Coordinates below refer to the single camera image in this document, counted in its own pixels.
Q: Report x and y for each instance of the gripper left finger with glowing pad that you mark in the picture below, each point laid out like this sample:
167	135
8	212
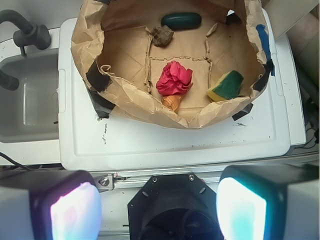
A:
49	205

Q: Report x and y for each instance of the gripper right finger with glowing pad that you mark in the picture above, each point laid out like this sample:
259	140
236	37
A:
269	202

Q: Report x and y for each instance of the green and yellow sponge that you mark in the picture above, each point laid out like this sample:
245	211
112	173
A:
227	87

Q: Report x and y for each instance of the grey toy sink basin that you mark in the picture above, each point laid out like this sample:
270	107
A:
29	114

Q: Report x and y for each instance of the orange waffle cone toy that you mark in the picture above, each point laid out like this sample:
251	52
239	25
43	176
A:
172	101

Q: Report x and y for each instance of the crumpled red paper ball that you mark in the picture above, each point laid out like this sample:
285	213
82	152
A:
174	79

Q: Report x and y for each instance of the brown paper bag tray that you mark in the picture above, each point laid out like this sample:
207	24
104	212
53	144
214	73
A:
184	64

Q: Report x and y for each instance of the dark grey toy faucet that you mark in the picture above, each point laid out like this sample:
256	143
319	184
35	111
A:
28	33

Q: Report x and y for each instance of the brown rock lump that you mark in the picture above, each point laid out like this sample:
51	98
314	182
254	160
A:
162	35

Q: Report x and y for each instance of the dark green oval object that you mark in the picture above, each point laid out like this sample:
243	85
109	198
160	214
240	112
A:
182	20

